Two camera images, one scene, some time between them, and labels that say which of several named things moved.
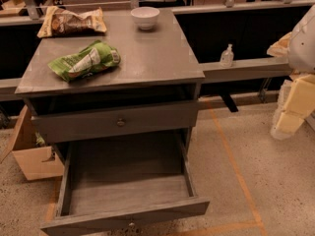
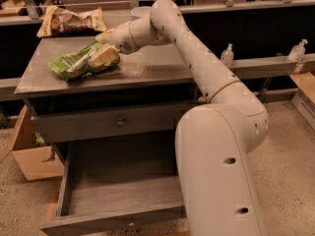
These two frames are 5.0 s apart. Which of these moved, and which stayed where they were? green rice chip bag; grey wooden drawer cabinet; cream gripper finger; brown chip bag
Moved: cream gripper finger
Stayed: green rice chip bag; grey wooden drawer cabinet; brown chip bag
